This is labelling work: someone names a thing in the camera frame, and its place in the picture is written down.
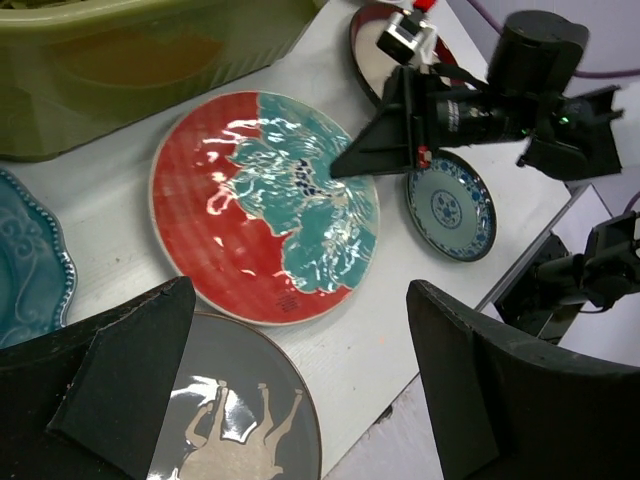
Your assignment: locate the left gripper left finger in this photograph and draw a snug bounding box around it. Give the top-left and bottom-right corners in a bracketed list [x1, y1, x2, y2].
[1, 276, 195, 479]

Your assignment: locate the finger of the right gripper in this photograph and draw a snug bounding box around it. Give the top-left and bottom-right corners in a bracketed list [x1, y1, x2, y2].
[382, 67, 415, 107]
[329, 100, 415, 179]

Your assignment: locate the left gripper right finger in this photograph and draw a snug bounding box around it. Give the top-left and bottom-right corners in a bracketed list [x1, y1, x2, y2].
[406, 280, 639, 479]

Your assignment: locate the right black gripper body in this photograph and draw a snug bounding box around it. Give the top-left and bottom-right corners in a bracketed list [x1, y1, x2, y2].
[407, 64, 530, 168]

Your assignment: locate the grey deer plate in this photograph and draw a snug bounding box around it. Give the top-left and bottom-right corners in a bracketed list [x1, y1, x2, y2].
[147, 312, 322, 480]

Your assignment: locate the red and teal plate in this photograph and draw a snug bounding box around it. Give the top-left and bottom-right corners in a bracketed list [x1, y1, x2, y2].
[149, 91, 380, 326]

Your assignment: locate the green plastic bin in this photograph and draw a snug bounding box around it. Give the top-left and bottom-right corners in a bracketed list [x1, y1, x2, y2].
[1, 0, 322, 162]

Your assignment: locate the dark red rimmed plate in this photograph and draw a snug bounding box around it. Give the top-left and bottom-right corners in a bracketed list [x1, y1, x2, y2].
[349, 2, 457, 105]

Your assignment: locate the small blue patterned plate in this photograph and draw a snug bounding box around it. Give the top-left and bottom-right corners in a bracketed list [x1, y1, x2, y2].
[406, 151, 498, 263]

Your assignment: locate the teal scalloped plate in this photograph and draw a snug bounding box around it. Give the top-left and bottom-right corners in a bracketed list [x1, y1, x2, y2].
[1, 168, 78, 348]

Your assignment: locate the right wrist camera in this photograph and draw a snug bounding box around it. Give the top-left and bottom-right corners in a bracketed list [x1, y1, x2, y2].
[376, 1, 438, 66]

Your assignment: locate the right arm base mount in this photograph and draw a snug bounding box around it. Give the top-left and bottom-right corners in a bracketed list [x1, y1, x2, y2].
[495, 211, 639, 345]

